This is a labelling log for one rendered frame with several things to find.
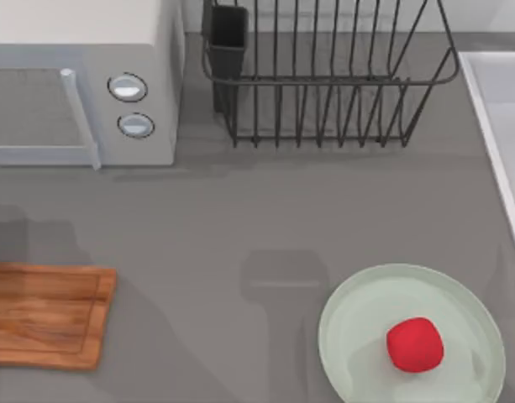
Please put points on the microwave oven door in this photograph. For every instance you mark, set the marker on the microwave oven door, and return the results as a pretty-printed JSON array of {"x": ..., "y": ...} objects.
[{"x": 26, "y": 109}]

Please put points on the black cutlery holder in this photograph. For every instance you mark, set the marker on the black cutlery holder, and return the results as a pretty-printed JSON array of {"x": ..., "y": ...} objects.
[{"x": 227, "y": 42}]

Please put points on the large microwave knob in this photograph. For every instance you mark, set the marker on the large microwave knob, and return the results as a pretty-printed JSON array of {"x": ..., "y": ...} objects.
[{"x": 127, "y": 87}]

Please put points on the red apple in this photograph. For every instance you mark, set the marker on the red apple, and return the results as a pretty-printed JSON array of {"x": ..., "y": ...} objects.
[{"x": 414, "y": 344}]

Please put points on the small microwave knob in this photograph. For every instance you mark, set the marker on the small microwave knob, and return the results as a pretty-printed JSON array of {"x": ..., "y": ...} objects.
[{"x": 135, "y": 125}]

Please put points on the wooden cutting board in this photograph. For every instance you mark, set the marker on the wooden cutting board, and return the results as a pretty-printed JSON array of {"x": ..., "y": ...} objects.
[{"x": 43, "y": 315}]

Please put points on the pale green plate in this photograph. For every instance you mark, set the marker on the pale green plate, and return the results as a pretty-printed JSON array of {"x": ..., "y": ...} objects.
[{"x": 358, "y": 319}]

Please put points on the pale microwave oven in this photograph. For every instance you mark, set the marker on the pale microwave oven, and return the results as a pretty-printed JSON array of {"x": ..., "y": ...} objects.
[{"x": 158, "y": 63}]

